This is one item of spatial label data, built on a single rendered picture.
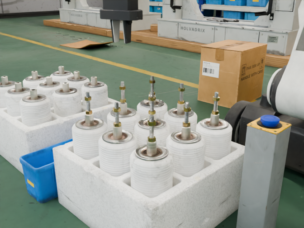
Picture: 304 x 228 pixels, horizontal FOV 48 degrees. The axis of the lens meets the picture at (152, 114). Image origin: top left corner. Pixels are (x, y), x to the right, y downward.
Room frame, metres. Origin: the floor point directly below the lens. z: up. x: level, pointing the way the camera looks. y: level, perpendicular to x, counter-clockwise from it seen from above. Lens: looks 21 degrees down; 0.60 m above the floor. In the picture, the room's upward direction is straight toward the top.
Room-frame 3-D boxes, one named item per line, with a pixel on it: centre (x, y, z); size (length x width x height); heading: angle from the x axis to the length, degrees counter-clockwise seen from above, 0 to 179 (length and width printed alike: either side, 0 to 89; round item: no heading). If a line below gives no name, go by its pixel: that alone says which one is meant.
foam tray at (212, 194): (0.85, 0.00, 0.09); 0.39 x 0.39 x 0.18; 45
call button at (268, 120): (0.69, -0.26, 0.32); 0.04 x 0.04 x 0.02
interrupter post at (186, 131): (0.76, -0.08, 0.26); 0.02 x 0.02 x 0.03
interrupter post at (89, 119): (0.85, 0.17, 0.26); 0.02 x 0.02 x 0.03
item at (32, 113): (1.06, 0.39, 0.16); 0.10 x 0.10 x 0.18
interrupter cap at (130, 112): (0.93, 0.08, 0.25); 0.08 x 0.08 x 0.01
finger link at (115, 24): (0.94, 0.10, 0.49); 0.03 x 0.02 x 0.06; 150
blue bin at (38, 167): (0.97, 0.26, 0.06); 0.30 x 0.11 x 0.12; 135
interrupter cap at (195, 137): (0.76, -0.08, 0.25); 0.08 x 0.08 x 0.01
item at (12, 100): (1.15, 0.47, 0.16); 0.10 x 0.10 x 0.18
